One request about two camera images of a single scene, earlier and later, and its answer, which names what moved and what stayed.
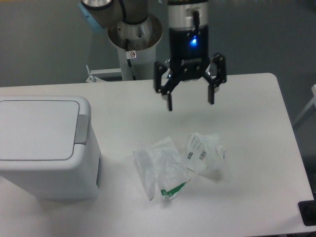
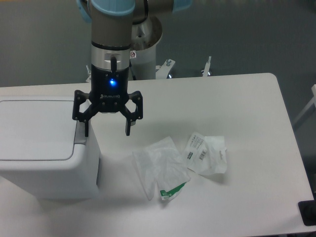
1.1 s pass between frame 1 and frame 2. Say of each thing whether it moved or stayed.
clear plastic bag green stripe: stayed
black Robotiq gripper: moved
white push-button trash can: stayed
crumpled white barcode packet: stayed
